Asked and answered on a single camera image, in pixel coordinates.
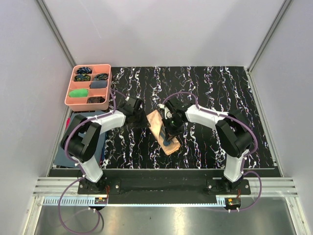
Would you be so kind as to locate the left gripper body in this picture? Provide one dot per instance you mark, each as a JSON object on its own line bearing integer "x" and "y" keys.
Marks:
{"x": 140, "y": 120}

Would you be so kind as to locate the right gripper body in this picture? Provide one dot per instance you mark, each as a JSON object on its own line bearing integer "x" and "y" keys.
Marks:
{"x": 173, "y": 123}

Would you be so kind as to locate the blue plastic fork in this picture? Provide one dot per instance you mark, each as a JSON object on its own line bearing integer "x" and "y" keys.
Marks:
{"x": 167, "y": 138}

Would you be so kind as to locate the peach cloth napkin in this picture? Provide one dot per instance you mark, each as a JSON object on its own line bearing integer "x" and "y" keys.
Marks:
{"x": 155, "y": 120}

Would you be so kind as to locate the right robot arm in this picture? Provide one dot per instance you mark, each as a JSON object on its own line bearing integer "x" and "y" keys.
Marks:
{"x": 233, "y": 133}

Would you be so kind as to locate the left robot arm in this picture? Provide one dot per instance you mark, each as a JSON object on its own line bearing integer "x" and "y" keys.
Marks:
{"x": 81, "y": 137}

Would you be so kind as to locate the blue grey folded napkin stack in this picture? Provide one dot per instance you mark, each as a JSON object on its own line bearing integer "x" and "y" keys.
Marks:
{"x": 61, "y": 161}

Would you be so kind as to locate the dark patterned cloth roll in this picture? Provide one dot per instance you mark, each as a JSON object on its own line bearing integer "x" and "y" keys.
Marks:
{"x": 95, "y": 99}

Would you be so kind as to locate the blue patterned roll right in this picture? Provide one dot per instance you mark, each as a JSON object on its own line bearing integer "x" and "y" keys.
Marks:
{"x": 101, "y": 77}

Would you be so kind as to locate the grey folded cloth in tray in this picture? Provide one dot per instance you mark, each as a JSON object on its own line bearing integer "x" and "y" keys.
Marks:
{"x": 100, "y": 84}

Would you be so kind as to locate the pink divided organizer tray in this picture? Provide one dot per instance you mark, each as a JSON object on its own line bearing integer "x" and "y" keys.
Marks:
{"x": 80, "y": 104}

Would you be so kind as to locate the black marble pattern mat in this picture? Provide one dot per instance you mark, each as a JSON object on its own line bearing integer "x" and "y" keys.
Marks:
{"x": 218, "y": 88}

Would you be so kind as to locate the green rolled cloth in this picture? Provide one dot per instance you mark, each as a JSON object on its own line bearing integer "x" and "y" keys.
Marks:
{"x": 78, "y": 93}

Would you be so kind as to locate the blue yellow patterned roll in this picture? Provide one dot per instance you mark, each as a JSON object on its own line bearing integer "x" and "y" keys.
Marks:
{"x": 82, "y": 78}

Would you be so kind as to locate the blue patterned roll top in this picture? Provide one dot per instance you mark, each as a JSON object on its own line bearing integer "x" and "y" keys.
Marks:
{"x": 84, "y": 70}

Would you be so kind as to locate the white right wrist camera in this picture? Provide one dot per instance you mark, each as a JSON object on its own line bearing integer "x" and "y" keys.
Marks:
{"x": 166, "y": 114}

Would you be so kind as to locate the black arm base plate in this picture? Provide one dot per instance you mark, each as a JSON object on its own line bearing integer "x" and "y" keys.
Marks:
{"x": 119, "y": 181}

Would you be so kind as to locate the aluminium frame rail front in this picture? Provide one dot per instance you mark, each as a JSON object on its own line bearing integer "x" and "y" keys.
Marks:
{"x": 64, "y": 192}

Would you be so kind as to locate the left rear aluminium post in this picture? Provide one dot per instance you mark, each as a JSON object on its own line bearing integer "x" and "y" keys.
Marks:
{"x": 55, "y": 31}

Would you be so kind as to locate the aluminium post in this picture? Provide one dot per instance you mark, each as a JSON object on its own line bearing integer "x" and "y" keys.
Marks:
{"x": 272, "y": 29}
{"x": 55, "y": 31}

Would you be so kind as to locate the right rear aluminium post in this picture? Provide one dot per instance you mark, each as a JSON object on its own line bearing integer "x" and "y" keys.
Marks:
{"x": 272, "y": 29}

